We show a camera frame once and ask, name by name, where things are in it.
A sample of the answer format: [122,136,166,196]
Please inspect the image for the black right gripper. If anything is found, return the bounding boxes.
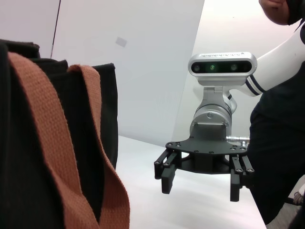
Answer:
[154,123,255,202]

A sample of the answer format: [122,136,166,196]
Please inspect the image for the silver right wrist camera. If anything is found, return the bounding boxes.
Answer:
[187,52,258,96]

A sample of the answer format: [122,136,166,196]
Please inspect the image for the grey white shoe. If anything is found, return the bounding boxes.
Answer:
[292,186,305,206]

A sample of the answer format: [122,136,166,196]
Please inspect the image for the person in black clothes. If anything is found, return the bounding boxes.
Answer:
[247,0,305,225]

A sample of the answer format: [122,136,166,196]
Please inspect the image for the black food bag orange straps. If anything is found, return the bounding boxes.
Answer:
[0,39,131,229]

